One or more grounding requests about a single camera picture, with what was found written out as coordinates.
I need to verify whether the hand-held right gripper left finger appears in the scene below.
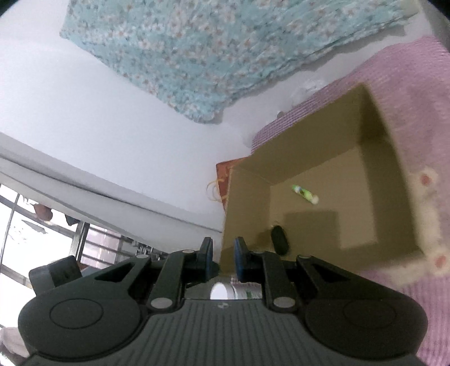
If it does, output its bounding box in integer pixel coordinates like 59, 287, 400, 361
82, 236, 221, 313

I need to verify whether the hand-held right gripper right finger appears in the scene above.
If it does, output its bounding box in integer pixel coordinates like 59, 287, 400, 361
234, 236, 356, 313

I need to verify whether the brown cardboard box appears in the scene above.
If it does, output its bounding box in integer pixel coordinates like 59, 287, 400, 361
220, 84, 422, 273

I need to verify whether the clear plastic bottle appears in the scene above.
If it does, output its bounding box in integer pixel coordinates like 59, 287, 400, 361
210, 276, 264, 300

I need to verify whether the black cylindrical stick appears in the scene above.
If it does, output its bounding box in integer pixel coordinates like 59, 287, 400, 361
270, 225, 291, 256

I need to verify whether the metal window railing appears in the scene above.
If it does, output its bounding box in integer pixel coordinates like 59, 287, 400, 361
0, 183, 169, 293

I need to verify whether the black boxy object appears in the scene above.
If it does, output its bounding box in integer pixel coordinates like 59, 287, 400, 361
29, 256, 84, 293

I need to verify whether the clear plastic bag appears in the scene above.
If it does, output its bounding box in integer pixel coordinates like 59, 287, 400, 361
291, 79, 325, 106

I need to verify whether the blue floral curtain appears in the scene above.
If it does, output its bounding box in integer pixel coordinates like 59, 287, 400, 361
60, 0, 415, 124

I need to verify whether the pink checkered blanket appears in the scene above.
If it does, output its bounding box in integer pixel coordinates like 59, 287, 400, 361
251, 35, 450, 366

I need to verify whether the red bag with yellow handles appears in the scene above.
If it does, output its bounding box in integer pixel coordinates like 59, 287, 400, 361
206, 158, 247, 212

